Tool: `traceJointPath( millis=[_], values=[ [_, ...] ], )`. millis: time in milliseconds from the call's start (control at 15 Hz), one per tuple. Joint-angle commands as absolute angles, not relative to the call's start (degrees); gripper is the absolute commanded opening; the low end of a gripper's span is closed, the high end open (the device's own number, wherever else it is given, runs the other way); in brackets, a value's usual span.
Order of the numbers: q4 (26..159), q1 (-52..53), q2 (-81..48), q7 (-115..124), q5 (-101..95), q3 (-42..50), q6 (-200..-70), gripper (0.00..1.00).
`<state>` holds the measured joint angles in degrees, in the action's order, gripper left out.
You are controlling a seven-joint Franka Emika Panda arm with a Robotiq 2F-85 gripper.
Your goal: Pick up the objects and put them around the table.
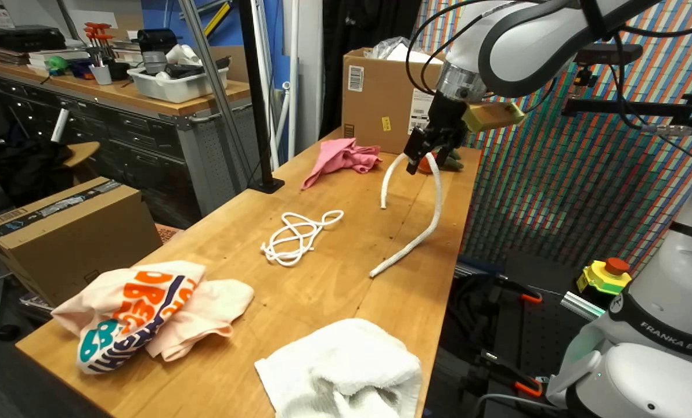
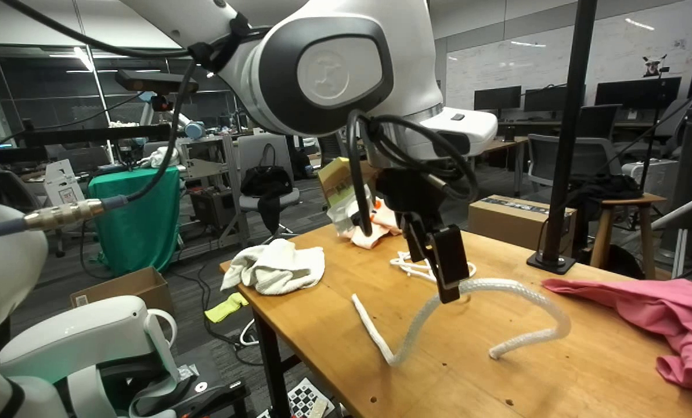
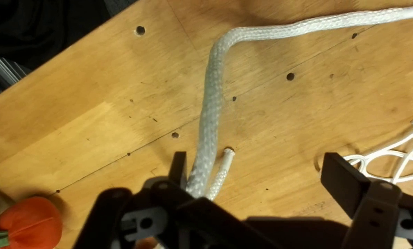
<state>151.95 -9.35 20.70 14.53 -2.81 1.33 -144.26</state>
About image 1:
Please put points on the cardboard box with shipping label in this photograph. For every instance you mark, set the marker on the cardboard box with shipping label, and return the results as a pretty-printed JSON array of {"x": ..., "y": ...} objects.
[{"x": 377, "y": 100}]

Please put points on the black camera bar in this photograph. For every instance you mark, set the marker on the black camera bar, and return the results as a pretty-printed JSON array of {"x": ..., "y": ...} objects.
[{"x": 614, "y": 55}]

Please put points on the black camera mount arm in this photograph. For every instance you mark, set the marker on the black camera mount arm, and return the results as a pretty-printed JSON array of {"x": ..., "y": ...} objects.
[{"x": 633, "y": 107}]

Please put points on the wooden top workbench with drawers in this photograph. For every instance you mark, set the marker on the wooden top workbench with drawers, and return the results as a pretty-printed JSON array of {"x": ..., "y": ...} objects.
[{"x": 129, "y": 130}]

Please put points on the silver tripod leg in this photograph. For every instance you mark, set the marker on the silver tripod leg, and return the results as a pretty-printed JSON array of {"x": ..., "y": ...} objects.
[{"x": 214, "y": 93}]

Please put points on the white plastic bin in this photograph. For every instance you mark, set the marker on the white plastic bin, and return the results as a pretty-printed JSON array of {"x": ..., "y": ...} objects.
[{"x": 177, "y": 85}]

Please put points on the round wooden stool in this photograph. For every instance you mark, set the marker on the round wooden stool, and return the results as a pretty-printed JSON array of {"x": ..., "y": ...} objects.
[{"x": 81, "y": 151}]

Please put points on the clear plastic bag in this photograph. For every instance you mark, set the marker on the clear plastic bag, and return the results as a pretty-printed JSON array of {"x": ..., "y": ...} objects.
[{"x": 395, "y": 48}]

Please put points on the cardboard box with black tape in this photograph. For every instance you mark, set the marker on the cardboard box with black tape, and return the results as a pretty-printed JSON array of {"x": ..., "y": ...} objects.
[{"x": 67, "y": 239}]

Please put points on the black vertical stand pole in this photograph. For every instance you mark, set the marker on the black vertical stand pole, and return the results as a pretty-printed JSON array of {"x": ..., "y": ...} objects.
[{"x": 257, "y": 93}]

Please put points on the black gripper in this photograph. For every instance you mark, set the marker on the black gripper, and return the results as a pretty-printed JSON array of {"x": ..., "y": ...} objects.
[{"x": 445, "y": 125}]

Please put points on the white grey towel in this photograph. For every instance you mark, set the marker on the white grey towel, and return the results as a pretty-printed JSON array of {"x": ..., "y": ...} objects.
[{"x": 343, "y": 373}]

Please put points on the yellow wrist camera box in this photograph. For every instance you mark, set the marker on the yellow wrist camera box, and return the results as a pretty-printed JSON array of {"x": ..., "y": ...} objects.
[{"x": 493, "y": 116}]

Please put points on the yellow red emergency stop button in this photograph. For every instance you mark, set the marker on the yellow red emergency stop button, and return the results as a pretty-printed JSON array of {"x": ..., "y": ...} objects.
[{"x": 604, "y": 277}]

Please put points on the pink t-shirt orange print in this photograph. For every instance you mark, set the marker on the pink t-shirt orange print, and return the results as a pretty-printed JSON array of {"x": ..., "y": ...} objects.
[{"x": 337, "y": 158}]

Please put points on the black office chair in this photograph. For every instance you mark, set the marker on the black office chair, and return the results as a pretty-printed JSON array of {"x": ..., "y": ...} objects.
[{"x": 21, "y": 165}]

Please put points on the black printer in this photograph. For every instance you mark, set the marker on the black printer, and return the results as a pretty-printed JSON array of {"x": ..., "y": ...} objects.
[{"x": 29, "y": 39}]

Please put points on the orange plant decoration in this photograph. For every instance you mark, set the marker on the orange plant decoration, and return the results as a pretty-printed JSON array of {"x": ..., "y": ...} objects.
[{"x": 100, "y": 33}]

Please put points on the multicoloured patterned backdrop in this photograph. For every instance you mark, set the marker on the multicoloured patterned backdrop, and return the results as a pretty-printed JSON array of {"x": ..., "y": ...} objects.
[{"x": 579, "y": 201}]

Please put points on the aluminium profile piece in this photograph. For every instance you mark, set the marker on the aluminium profile piece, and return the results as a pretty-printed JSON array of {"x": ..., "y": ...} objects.
[{"x": 581, "y": 306}]

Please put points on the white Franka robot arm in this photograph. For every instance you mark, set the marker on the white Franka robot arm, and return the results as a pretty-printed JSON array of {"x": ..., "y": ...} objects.
[{"x": 532, "y": 39}]

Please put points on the cream shirt orange blue print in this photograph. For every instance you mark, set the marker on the cream shirt orange blue print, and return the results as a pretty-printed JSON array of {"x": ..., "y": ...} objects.
[{"x": 152, "y": 310}]

